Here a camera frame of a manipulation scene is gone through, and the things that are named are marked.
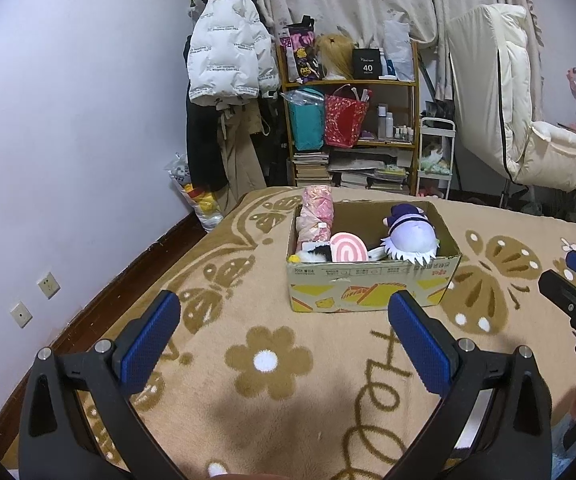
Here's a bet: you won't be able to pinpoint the black box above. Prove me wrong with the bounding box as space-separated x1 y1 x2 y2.
351 47 386 80

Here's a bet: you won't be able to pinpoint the white wall socket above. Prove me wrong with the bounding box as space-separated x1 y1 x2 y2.
36 272 62 300
9 301 33 329

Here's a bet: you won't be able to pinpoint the teal bag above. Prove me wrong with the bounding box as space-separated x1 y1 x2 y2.
281 88 327 153

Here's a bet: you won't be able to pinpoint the white padded chair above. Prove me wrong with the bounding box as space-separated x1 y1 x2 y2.
444 3 576 195

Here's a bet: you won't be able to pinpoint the white fluffy plush toy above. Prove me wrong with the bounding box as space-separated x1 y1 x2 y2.
288 241 336 264

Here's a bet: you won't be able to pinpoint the white trolley cart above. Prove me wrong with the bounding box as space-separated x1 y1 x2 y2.
416 117 457 201

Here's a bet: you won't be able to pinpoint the pink floral bundle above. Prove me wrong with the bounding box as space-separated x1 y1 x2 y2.
295 185 335 253

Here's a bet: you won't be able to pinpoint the pile of papers and magazines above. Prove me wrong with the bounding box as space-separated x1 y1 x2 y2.
328 149 412 194

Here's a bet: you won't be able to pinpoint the red patterned gift bag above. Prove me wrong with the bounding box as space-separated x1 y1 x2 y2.
323 85 370 149

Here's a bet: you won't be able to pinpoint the beige hanging pants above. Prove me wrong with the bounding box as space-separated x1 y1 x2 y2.
214 104 267 212

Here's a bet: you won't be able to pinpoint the wooden shelf unit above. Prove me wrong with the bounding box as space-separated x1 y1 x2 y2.
275 41 422 197

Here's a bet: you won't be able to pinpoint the white puffer jacket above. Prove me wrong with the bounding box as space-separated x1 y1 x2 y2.
186 0 282 107

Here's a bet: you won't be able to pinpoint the white paper bag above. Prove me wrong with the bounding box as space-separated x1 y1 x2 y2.
382 19 416 82

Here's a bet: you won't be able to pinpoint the beige floral blanket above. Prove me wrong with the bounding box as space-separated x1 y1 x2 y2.
0 186 576 480

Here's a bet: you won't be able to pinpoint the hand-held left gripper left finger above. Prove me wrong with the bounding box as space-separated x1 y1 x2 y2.
18 290 189 480

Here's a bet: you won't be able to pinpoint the blonde wig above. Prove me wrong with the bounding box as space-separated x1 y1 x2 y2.
315 33 357 81

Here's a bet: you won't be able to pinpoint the stack of books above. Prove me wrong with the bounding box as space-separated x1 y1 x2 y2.
292 151 332 187

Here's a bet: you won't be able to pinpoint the printed cardboard box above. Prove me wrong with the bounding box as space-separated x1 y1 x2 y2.
285 199 463 313

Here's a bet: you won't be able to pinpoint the group of cosmetic bottles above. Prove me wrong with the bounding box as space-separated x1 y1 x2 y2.
376 104 415 142

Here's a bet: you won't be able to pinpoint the clear plastic bag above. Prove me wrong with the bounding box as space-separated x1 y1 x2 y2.
164 153 225 232

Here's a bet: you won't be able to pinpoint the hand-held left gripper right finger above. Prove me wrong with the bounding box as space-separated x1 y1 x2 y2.
387 290 554 480

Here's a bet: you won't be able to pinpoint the dark hanging clothes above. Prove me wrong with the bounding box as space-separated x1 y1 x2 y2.
183 0 291 198

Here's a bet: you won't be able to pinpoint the cat plush toy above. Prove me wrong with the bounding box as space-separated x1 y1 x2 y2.
419 141 452 172

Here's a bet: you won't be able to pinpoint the pink swirl plush disc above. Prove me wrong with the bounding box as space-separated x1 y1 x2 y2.
329 231 370 263

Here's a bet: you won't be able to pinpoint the purple plush toy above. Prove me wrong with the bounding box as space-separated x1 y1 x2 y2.
381 202 441 261

